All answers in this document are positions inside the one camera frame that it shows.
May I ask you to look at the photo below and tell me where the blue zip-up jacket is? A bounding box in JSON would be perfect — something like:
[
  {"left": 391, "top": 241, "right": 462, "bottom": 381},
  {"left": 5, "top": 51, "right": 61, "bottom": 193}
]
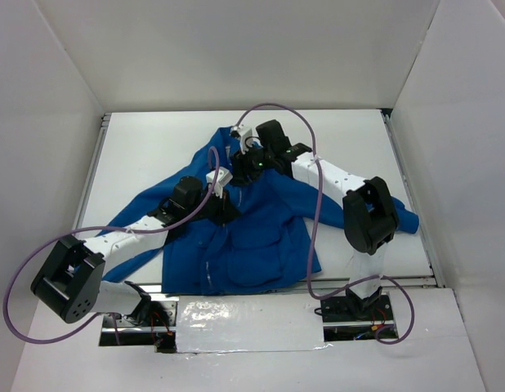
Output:
[{"left": 101, "top": 126, "right": 420, "bottom": 296}]

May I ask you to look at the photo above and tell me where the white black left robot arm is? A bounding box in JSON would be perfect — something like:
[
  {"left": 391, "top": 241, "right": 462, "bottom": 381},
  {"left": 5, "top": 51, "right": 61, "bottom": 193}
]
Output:
[{"left": 31, "top": 168, "right": 240, "bottom": 325}]

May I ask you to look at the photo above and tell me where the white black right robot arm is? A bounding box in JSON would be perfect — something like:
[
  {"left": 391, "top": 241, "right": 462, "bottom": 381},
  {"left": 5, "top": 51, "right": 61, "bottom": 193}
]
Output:
[{"left": 230, "top": 120, "right": 400, "bottom": 316}]

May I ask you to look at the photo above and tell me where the white front cover panel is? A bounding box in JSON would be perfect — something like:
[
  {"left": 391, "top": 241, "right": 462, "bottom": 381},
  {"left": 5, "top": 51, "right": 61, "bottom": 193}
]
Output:
[{"left": 176, "top": 294, "right": 326, "bottom": 354}]

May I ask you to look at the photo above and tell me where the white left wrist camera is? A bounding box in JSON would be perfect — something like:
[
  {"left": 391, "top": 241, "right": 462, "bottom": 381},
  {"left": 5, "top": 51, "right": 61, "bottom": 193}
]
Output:
[{"left": 206, "top": 167, "right": 233, "bottom": 198}]

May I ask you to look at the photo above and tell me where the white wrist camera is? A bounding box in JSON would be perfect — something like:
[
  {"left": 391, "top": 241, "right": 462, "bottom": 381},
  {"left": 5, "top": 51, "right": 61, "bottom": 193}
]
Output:
[
  {"left": 206, "top": 167, "right": 233, "bottom": 198},
  {"left": 230, "top": 125, "right": 261, "bottom": 155}
]

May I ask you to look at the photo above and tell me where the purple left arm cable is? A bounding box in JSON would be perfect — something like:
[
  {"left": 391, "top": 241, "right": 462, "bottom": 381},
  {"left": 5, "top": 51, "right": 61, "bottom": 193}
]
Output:
[{"left": 2, "top": 146, "right": 221, "bottom": 345}]

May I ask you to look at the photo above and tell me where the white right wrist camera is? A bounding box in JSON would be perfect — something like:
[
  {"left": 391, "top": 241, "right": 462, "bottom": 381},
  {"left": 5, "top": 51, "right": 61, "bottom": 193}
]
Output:
[{"left": 230, "top": 125, "right": 261, "bottom": 155}]

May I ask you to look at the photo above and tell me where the left aluminium frame rail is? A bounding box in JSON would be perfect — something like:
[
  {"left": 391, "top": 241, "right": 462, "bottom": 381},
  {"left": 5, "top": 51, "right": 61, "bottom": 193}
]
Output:
[{"left": 73, "top": 113, "right": 112, "bottom": 229}]

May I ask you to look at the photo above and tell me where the aluminium frame rail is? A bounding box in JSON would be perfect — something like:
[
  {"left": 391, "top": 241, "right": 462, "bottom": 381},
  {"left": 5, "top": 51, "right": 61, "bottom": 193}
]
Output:
[
  {"left": 380, "top": 108, "right": 447, "bottom": 288},
  {"left": 140, "top": 277, "right": 438, "bottom": 293},
  {"left": 73, "top": 113, "right": 112, "bottom": 229}
]

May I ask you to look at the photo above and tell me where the front aluminium frame rail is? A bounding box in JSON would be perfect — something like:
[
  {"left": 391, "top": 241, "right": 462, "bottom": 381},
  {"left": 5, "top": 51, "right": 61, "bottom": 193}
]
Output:
[{"left": 140, "top": 277, "right": 438, "bottom": 293}]

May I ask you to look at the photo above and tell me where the right aluminium frame rail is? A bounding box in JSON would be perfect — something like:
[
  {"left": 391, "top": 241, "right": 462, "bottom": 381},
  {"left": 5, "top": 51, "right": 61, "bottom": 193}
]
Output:
[{"left": 380, "top": 108, "right": 447, "bottom": 288}]

